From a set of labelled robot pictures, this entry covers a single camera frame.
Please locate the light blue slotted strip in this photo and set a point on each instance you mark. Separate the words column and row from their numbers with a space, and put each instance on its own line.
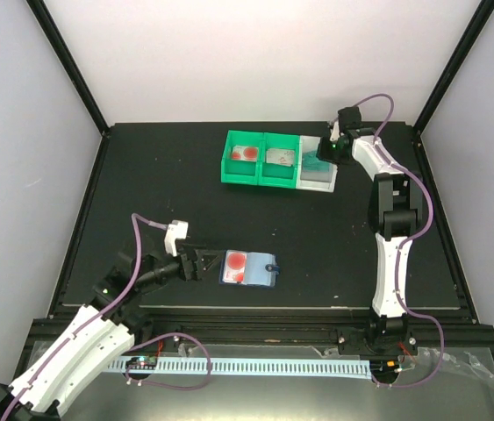
column 351, row 369

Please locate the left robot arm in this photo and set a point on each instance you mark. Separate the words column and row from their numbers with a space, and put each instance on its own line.
column 111, row 324

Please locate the green bin middle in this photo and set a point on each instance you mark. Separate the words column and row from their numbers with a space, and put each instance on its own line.
column 278, row 162

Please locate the green bin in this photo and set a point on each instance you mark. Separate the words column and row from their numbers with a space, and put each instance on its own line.
column 240, row 172
column 278, row 162

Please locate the left circuit board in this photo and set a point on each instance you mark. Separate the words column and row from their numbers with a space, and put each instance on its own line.
column 142, row 362

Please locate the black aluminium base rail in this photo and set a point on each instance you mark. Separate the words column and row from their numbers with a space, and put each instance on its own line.
column 291, row 326

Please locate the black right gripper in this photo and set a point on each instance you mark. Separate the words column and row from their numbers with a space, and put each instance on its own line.
column 324, row 154

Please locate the black frame post right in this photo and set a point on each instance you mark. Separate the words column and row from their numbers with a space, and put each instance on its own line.
column 462, row 49

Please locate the white patterned card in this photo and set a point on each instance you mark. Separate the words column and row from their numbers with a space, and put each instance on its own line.
column 273, row 155

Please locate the black frame post left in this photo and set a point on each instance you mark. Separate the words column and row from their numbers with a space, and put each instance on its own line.
column 58, row 44

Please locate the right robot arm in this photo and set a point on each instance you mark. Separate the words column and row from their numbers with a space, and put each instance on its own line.
column 395, row 214

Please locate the red circle card in holder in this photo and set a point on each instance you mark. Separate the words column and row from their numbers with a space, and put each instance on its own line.
column 234, row 267

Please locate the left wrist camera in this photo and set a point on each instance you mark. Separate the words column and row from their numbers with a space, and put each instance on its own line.
column 176, row 230

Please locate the blue leather card holder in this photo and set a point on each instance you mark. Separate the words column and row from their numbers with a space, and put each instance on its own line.
column 262, row 270

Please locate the black frame post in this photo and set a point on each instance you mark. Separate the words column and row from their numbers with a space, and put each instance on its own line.
column 58, row 44
column 462, row 49

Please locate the white bin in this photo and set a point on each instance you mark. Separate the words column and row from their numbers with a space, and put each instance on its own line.
column 314, row 181

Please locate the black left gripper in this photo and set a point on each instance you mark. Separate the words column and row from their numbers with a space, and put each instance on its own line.
column 198, row 272

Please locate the green bin left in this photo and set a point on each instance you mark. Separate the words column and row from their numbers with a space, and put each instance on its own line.
column 240, row 172

